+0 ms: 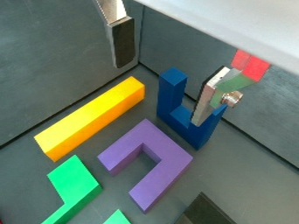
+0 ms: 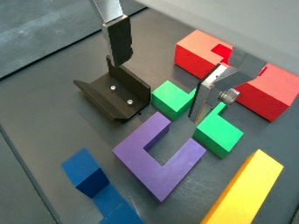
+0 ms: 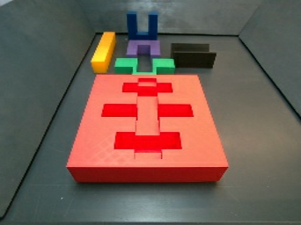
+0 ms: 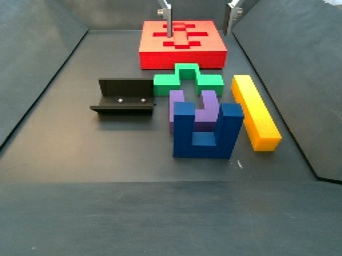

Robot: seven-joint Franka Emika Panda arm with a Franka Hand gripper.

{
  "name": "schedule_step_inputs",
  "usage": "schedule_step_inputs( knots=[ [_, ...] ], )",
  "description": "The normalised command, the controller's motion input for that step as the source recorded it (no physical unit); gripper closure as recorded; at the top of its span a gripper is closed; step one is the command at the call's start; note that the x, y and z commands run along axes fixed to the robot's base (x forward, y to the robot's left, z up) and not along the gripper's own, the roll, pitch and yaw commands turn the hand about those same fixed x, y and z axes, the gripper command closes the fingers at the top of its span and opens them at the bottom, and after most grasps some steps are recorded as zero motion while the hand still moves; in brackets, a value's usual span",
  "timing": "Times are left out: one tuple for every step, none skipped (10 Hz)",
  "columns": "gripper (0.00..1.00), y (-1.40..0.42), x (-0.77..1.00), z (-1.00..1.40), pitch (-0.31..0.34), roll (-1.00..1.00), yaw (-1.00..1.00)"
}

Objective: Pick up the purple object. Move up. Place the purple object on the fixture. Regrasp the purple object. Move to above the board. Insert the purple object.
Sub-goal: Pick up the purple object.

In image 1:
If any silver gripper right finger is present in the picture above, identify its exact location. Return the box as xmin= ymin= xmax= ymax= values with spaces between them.
xmin=190 ymin=66 xmax=255 ymax=126

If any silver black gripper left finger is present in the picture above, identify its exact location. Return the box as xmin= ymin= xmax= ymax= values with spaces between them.
xmin=93 ymin=0 xmax=136 ymax=68

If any purple U-shaped block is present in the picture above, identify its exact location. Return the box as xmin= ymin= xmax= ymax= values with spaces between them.
xmin=97 ymin=119 xmax=192 ymax=213

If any red puzzle board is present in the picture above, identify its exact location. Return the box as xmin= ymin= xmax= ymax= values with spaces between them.
xmin=231 ymin=50 xmax=269 ymax=82

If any blue U-shaped block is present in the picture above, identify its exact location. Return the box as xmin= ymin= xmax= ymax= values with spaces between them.
xmin=156 ymin=68 xmax=227 ymax=150

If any yellow long bar block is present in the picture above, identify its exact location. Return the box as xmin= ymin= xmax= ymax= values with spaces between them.
xmin=33 ymin=76 xmax=145 ymax=162

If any green stepped block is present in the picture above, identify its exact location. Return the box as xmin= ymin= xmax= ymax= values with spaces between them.
xmin=41 ymin=155 xmax=102 ymax=224

